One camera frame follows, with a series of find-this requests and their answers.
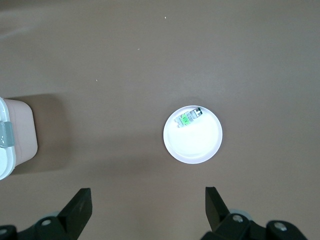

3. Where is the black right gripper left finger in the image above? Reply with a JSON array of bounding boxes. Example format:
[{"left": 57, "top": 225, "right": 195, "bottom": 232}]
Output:
[{"left": 24, "top": 187, "right": 93, "bottom": 240}]

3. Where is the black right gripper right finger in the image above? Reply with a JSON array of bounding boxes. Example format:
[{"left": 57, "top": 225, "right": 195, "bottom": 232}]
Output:
[{"left": 201, "top": 186, "right": 268, "bottom": 240}]

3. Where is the white lidded storage box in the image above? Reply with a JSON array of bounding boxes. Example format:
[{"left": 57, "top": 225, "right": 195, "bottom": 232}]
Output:
[{"left": 0, "top": 97, "right": 38, "bottom": 181}]

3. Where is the pale pink round plate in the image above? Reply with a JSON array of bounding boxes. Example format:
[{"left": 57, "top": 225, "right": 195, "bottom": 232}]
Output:
[{"left": 163, "top": 104, "right": 223, "bottom": 165}]

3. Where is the green and grey switch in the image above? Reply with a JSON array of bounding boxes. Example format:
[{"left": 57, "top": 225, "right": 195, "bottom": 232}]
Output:
[{"left": 174, "top": 107, "right": 203, "bottom": 129}]

